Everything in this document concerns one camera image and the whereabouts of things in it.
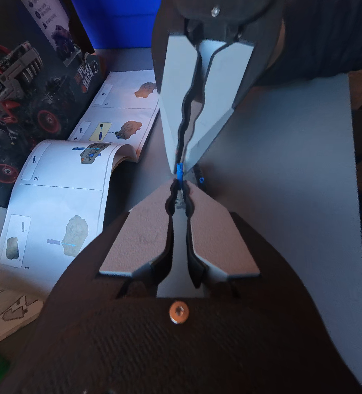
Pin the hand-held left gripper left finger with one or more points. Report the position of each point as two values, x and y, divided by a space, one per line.
138 237

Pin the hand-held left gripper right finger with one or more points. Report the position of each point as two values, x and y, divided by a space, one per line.
221 237

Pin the white line-drawing paper sheet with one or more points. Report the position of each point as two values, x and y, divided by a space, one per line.
5 311

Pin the white lego instruction booklet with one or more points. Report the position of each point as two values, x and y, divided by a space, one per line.
61 197

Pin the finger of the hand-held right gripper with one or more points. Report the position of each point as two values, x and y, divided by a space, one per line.
176 92
221 92

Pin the blue plastic container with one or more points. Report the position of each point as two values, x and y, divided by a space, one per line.
116 21

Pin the dark monster truck lego box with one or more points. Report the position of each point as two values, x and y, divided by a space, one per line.
21 123

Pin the grey lego pull-back motor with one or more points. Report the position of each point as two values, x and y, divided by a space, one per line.
180 201

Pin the person's right forearm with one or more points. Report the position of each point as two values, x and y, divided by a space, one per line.
322 37

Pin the black lego beam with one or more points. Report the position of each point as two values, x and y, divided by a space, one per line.
198 175

